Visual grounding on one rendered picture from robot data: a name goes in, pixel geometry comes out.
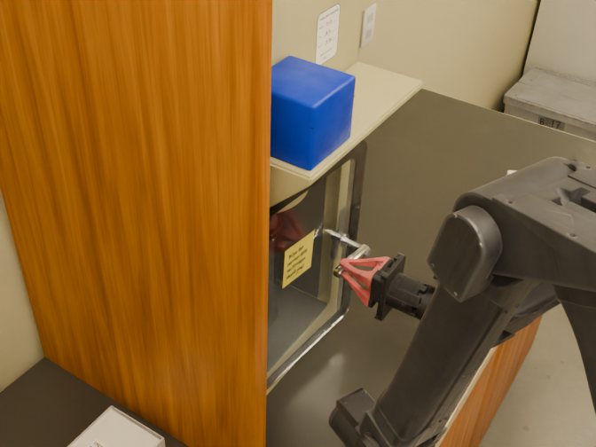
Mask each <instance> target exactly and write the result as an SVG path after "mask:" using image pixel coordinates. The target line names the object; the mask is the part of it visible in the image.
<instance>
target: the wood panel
mask: <svg viewBox="0 0 596 447"><path fill-rule="evenodd" d="M271 48H272V0H0V188H1V192H2V195H3V199H4V204H5V208H6V212H7V215H8V219H9V223H10V226H11V229H12V236H13V239H14V243H15V246H16V249H17V253H18V257H19V260H20V266H21V269H22V273H23V277H24V280H25V283H26V287H27V293H28V297H29V300H30V303H31V307H32V311H33V314H34V318H35V323H36V327H37V331H38V334H39V338H40V341H41V344H42V348H43V354H44V357H46V358H48V359H49V360H51V361H52V362H53V363H55V364H56V365H59V366H60V367H62V368H63V369H65V370H67V371H68V372H70V373H72V374H73V375H74V376H76V377H77V378H79V379H81V380H83V381H84V382H86V383H88V384H89V385H91V386H92V387H93V388H95V389H97V390H99V391H100V392H102V393H103V394H105V395H107V396H109V397H110V398H112V399H113V400H114V401H116V402H117V403H119V404H121V405H123V406H125V407H126V408H128V409H129V410H131V411H133V412H134V413H135V414H137V415H139V416H140V417H142V418H143V419H145V420H147V421H149V422H150V423H152V424H154V425H155V426H156V427H158V428H160V429H161V430H163V431H165V432H166V433H168V434H169V435H172V436H173V437H175V438H176V439H177V440H179V441H180V442H182V443H184V444H186V445H187V446H189V447H265V446H266V389H267V332H268V275H269V218H270V161H271Z"/></svg>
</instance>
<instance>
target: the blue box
mask: <svg viewBox="0 0 596 447"><path fill-rule="evenodd" d="M355 84H356V77H355V76H354V75H352V74H347V73H344V72H341V71H338V70H335V69H332V68H330V67H324V66H321V65H319V64H316V63H313V62H310V61H307V60H304V59H299V58H296V57H294V56H288V57H286V58H284V59H282V60H281V61H279V62H278V63H277V64H275V65H274V66H272V67H271V157H274V158H277V159H279V160H282V161H285V162H287V163H290V164H293V165H295V166H297V167H299V168H302V169H306V170H308V171H311V170H313V169H314V168H315V167H316V166H317V165H318V164H319V163H320V162H322V161H323V160H324V159H325V158H326V157H328V156H329V155H330V154H331V153H332V152H334V151H335V150H336V149H337V148H338V147H340V146H341V145H342V144H343V143H344V142H346V141H347V140H348V139H349V138H350V132H351V123H352V113H353V103H354V97H355V95H354V94H355Z"/></svg>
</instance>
